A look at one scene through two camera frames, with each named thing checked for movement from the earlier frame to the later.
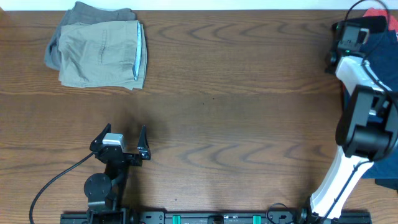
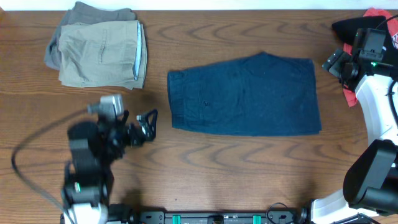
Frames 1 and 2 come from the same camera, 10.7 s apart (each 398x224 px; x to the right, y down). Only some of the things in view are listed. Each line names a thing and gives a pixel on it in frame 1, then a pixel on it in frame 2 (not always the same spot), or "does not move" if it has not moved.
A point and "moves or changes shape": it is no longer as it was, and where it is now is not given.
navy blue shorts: x=380 y=51 moves or changes shape
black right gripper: x=331 y=59 → x=333 y=62
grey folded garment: x=82 y=12 does not move
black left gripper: x=125 y=157 → x=134 y=134
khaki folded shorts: x=112 y=55 does not move
